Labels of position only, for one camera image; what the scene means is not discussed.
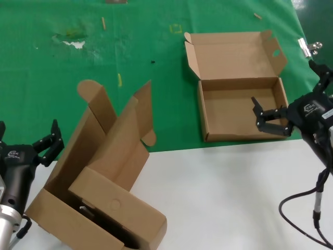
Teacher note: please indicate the brown paper mailer box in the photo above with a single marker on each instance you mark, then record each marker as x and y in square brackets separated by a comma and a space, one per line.
[234, 114]

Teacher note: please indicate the large open cardboard carton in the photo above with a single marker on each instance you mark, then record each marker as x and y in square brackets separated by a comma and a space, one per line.
[62, 221]

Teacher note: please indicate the closed paper box circle mark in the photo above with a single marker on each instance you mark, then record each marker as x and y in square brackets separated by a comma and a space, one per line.
[112, 198]

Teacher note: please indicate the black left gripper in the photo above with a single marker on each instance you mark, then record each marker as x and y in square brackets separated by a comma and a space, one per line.
[18, 166]

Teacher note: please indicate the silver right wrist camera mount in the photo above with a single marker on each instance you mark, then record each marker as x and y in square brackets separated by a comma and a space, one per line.
[330, 114]

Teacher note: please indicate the green table cloth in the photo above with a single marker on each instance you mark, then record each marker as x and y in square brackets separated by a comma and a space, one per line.
[78, 65]

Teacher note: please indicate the folded brown paper box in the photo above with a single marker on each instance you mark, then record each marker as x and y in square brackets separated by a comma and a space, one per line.
[122, 145]

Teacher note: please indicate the small wooden stick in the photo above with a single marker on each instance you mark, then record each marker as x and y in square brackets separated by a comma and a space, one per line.
[103, 22]

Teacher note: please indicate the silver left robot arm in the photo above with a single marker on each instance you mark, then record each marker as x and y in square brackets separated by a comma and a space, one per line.
[7, 226]

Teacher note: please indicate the tan tape scrap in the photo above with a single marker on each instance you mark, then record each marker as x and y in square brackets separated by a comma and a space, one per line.
[257, 16]

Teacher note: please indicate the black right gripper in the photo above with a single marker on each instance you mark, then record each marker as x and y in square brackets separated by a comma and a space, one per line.
[309, 117]

